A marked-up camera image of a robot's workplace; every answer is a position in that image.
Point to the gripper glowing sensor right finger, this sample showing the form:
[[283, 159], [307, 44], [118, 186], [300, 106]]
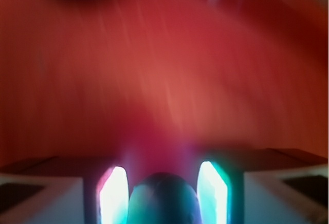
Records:
[[272, 185]]

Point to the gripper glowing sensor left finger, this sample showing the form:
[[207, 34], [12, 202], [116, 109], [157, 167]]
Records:
[[64, 190]]

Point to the dark green plastic pickle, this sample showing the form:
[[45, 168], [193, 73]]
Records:
[[163, 198]]

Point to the red plastic tray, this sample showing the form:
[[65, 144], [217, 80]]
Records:
[[93, 77]]

